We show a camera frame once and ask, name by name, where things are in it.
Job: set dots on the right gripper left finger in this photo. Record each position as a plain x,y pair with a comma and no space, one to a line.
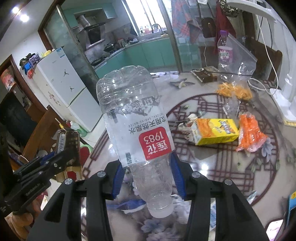
61,217

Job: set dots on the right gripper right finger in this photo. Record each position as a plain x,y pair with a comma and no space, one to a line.
235,218

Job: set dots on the brown glass bottle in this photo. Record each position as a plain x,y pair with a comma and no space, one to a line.
68,138

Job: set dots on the clear water bottle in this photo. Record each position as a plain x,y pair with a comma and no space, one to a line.
140,134

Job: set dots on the crumpled white paper trash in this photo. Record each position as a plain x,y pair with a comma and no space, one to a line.
185,127

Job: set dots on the teal kitchen cabinets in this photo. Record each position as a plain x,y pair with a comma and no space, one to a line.
156,55

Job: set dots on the person's left hand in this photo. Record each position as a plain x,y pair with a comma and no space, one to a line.
18,223

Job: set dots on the dark carved wooden chair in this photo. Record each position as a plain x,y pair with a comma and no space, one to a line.
42,136

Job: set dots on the red bin green rim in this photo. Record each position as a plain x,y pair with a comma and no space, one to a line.
85,151

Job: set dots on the orange snack wrapper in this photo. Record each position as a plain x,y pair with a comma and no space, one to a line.
251,138

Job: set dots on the green detergent bottle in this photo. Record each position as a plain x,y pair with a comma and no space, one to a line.
75,126

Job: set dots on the yellow snack box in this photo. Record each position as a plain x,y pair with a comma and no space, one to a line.
208,131

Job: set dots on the white refrigerator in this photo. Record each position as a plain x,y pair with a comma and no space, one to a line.
57,79

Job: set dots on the white table lamp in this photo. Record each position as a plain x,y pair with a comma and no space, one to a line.
274,31

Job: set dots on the brown patterned flat box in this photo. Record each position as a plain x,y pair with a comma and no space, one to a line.
206,74

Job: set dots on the clear zip plastic bag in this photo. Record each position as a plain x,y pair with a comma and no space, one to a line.
234,78

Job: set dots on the purple cap drink bottle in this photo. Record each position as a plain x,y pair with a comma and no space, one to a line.
225,53

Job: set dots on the range hood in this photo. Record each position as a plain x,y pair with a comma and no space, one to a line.
91,25

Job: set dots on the red hanging garment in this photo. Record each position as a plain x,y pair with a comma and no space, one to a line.
222,23

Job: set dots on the leopard print hanging bag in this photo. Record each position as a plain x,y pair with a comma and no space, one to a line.
228,10

